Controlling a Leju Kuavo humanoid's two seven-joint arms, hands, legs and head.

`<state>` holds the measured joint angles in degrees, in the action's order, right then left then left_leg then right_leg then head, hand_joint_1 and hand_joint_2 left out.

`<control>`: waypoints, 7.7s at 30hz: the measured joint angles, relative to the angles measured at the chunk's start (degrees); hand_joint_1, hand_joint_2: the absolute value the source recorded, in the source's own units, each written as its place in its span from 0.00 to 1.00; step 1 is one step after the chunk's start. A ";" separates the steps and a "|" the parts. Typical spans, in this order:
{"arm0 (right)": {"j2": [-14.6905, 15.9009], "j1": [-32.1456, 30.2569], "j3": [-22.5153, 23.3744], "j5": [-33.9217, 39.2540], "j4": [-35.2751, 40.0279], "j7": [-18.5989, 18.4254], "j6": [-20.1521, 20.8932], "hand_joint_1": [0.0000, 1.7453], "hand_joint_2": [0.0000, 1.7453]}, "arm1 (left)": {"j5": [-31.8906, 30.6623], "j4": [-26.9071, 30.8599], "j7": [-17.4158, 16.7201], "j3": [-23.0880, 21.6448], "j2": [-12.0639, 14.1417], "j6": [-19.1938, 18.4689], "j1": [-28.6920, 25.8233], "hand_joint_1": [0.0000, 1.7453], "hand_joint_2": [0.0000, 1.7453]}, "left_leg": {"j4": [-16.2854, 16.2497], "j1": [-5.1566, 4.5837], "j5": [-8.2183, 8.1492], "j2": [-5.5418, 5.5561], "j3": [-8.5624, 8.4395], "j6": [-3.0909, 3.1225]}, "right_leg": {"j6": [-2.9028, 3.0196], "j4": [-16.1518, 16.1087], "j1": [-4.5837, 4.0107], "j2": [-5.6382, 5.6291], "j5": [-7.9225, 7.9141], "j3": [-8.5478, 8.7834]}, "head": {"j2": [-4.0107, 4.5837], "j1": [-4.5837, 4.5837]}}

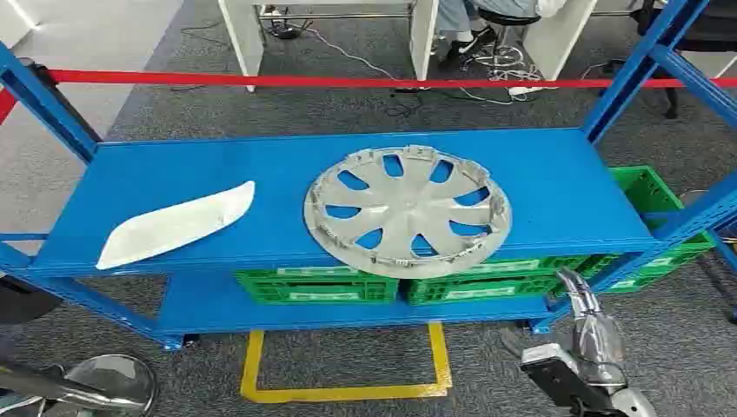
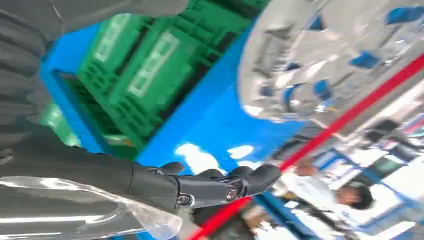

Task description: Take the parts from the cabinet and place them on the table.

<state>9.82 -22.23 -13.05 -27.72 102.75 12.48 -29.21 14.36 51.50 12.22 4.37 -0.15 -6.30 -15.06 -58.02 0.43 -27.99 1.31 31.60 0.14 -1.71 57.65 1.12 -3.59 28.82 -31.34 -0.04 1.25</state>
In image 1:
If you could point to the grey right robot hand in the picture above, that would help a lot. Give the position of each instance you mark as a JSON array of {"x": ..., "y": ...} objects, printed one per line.
[{"x": 599, "y": 339}]

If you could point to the black stool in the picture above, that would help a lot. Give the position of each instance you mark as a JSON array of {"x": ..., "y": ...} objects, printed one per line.
[{"x": 509, "y": 19}]

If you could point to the blue metal shelf rack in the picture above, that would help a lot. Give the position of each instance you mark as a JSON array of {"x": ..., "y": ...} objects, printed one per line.
[{"x": 547, "y": 190}]

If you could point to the white power strip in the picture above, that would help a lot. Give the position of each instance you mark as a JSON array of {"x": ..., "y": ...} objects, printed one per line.
[{"x": 525, "y": 90}]

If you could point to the person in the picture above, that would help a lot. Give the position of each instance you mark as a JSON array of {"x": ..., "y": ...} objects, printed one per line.
[{"x": 455, "y": 17}]

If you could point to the white curved plastic panel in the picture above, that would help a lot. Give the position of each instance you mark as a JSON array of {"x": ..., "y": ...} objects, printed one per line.
[{"x": 173, "y": 227}]

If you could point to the white desk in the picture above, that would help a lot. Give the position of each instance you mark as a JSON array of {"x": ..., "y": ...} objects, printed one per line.
[{"x": 247, "y": 40}]

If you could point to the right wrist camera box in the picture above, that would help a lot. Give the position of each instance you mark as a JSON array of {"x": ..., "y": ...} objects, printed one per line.
[{"x": 555, "y": 377}]

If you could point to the black office chair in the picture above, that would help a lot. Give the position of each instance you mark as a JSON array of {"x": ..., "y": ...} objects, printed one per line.
[{"x": 711, "y": 29}]

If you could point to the grey plastic wheel hubcap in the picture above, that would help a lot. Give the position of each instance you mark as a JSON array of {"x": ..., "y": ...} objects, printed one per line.
[{"x": 403, "y": 207}]

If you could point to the green plastic crate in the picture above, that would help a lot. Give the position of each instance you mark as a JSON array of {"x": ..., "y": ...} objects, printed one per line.
[
  {"x": 478, "y": 288},
  {"x": 316, "y": 289},
  {"x": 639, "y": 187}
]

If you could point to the red barrier tape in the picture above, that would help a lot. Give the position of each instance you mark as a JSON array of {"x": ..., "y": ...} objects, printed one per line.
[{"x": 288, "y": 79}]

